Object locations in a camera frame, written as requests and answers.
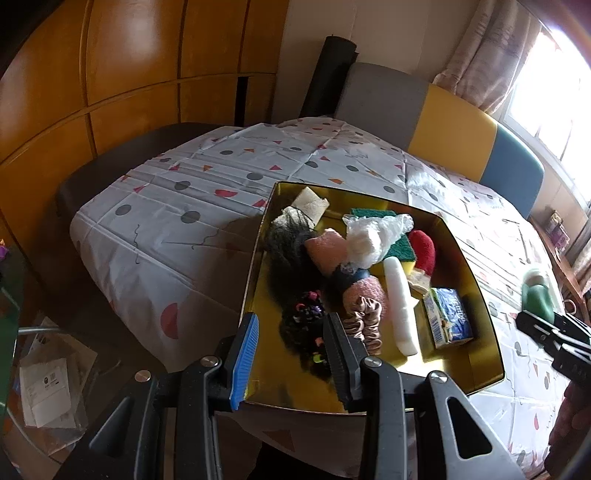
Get window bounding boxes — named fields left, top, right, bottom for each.
left=502, top=30, right=591, bottom=205

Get wooden wardrobe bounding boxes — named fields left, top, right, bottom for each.
left=0, top=0, right=289, bottom=278

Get blue tissue pack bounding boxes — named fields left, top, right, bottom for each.
left=423, top=287, right=476, bottom=350

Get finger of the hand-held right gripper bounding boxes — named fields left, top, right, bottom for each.
left=551, top=313, right=591, bottom=344
left=516, top=311, right=561, bottom=352

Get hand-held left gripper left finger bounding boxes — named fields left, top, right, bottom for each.
left=53, top=312, right=260, bottom=480

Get black wig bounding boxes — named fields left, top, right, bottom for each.
left=264, top=206, right=326, bottom=319

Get white foam sponge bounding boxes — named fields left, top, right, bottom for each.
left=385, top=257, right=419, bottom=357

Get patterned white tablecloth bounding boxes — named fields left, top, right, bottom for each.
left=69, top=115, right=575, bottom=480

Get black rolled mat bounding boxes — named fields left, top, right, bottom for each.
left=299, top=35, right=359, bottom=119

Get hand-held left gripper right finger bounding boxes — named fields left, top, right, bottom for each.
left=322, top=313, right=527, bottom=480

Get person's right forearm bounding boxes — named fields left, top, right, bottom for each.
left=544, top=382, right=591, bottom=480

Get pink satin scrunchie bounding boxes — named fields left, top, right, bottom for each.
left=341, top=299, right=385, bottom=355

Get glass side table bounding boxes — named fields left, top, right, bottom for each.
left=0, top=239, right=56, bottom=418

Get beige patterned curtain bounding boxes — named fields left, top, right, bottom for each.
left=431, top=0, right=542, bottom=117

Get red white sock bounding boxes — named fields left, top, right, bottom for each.
left=407, top=229, right=438, bottom=295

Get yellow green scouring sponge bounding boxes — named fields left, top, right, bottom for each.
left=350, top=208, right=417, bottom=273

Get grey yellow blue backrest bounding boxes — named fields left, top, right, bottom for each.
left=334, top=62, right=546, bottom=221

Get purple boxes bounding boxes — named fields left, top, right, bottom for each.
left=544, top=210, right=572, bottom=248

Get pink yarn skein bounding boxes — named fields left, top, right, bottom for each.
left=304, top=227, right=389, bottom=320

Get papers in plastic sleeve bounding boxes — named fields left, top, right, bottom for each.
left=17, top=315, right=99, bottom=431

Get gold tin box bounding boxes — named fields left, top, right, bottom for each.
left=239, top=181, right=505, bottom=415

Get black beaded scrunchie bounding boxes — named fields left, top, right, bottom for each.
left=279, top=290, right=335, bottom=377

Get wooden window shelf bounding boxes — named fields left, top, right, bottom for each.
left=530, top=213, right=591, bottom=317

